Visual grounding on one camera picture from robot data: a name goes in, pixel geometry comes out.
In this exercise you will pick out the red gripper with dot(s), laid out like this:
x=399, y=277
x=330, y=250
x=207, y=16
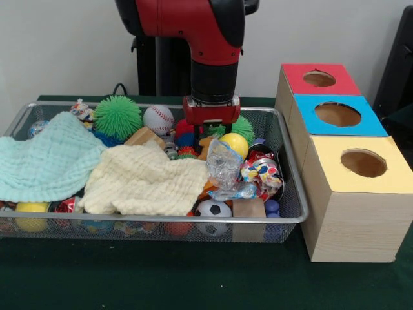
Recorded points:
x=211, y=113

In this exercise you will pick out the orange plush toy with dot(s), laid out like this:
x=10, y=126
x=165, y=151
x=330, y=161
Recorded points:
x=205, y=150

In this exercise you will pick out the multicolour spiky caterpillar toy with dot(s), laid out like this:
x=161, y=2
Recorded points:
x=183, y=130

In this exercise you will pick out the clear plastic bottle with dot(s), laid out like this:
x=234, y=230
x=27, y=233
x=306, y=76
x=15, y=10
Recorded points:
x=222, y=164

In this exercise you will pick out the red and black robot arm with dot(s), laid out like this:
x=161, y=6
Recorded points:
x=193, y=32

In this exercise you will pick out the wooden box with three holes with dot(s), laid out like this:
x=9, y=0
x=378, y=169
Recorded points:
x=355, y=226

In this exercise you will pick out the yellow tennis-style ball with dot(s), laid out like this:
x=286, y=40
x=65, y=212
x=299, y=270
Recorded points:
x=237, y=145

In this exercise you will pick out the white baseball with red stitching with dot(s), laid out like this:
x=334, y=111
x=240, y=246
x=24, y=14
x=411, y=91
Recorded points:
x=158, y=119

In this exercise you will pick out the crumpled colourful patterned paper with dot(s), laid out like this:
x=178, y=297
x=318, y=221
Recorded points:
x=261, y=176

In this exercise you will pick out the small black and white football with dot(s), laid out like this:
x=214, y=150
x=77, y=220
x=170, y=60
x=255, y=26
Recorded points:
x=213, y=211

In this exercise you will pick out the cream muslin cloth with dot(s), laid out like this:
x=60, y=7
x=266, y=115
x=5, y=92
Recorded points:
x=145, y=181

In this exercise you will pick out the dark green table cloth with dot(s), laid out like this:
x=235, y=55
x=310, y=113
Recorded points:
x=193, y=277

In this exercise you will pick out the mint green muslin cloth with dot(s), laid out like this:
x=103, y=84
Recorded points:
x=42, y=161

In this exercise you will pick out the black upright panel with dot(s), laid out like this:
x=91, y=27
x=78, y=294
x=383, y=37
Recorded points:
x=398, y=64

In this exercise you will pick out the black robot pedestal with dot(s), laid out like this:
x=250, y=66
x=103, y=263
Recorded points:
x=174, y=71

